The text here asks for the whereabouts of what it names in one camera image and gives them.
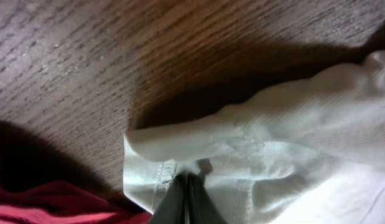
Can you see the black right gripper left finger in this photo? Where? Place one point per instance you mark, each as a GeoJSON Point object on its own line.
{"type": "Point", "coordinates": [172, 208]}

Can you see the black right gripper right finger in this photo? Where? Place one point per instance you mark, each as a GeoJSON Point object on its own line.
{"type": "Point", "coordinates": [200, 207]}

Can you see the white garment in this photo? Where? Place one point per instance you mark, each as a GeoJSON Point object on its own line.
{"type": "Point", "coordinates": [307, 151]}

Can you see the red printed t-shirt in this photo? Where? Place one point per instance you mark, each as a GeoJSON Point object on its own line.
{"type": "Point", "coordinates": [62, 202]}

